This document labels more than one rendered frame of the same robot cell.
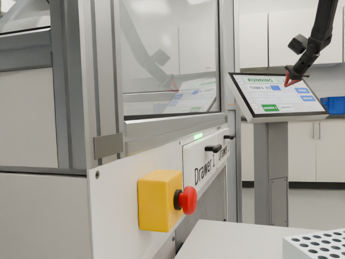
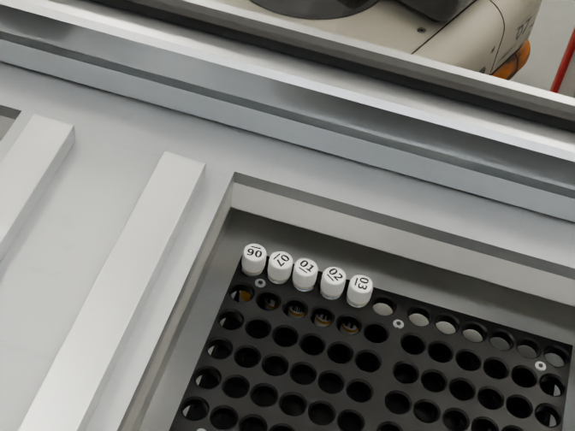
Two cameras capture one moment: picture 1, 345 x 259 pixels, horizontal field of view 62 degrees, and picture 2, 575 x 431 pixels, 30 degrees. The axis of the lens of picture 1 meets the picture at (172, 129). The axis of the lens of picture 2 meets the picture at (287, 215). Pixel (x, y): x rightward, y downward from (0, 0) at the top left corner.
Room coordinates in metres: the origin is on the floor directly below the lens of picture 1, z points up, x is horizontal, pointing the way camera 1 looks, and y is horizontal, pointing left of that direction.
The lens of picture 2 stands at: (0.88, 0.34, 1.34)
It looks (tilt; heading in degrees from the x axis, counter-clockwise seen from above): 49 degrees down; 260
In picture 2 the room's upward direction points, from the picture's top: 9 degrees clockwise
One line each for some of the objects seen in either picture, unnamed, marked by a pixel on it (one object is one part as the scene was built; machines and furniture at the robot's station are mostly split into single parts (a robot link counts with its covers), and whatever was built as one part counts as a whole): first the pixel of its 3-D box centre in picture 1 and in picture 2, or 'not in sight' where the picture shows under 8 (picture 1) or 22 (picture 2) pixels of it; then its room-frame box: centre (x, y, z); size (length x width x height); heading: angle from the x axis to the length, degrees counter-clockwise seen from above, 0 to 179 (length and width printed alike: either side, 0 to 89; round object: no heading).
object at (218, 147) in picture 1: (212, 148); not in sight; (0.72, -0.10, 0.91); 0.07 x 0.04 x 0.01; 161
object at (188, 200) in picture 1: (185, 200); not in sight; (0.40, -0.02, 0.88); 0.04 x 0.03 x 0.04; 161
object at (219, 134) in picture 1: (221, 145); not in sight; (1.03, -0.17, 0.87); 0.29 x 0.02 x 0.11; 161
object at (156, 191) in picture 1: (163, 198); not in sight; (0.41, 0.02, 0.88); 0.07 x 0.05 x 0.07; 161
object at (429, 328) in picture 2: not in sight; (400, 313); (0.76, 0.02, 0.90); 0.18 x 0.02 x 0.01; 161
